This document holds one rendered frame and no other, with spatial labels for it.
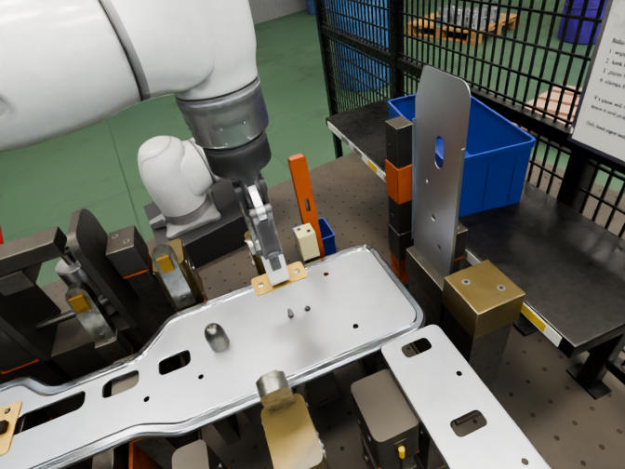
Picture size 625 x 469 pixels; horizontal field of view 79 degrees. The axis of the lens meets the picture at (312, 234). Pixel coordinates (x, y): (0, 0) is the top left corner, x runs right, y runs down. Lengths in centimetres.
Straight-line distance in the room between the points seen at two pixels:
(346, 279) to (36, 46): 54
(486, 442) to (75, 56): 57
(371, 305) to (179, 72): 46
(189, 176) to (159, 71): 84
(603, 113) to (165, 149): 99
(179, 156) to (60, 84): 84
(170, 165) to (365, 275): 69
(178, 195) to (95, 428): 71
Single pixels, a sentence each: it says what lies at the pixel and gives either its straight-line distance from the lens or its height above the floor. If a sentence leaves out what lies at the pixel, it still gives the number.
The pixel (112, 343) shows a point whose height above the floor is 98.
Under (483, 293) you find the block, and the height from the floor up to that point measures 106.
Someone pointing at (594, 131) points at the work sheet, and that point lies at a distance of 77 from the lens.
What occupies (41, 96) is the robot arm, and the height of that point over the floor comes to 144.
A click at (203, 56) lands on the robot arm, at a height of 143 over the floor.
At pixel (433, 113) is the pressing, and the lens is 56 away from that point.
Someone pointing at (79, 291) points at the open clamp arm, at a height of 110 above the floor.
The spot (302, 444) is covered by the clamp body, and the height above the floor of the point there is 104.
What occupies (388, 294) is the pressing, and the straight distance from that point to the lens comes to 67.
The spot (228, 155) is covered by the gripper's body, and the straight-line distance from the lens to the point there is 43.
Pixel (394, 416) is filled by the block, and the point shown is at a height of 98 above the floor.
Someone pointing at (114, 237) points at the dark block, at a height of 112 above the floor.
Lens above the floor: 151
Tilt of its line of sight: 40 degrees down
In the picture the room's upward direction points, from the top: 12 degrees counter-clockwise
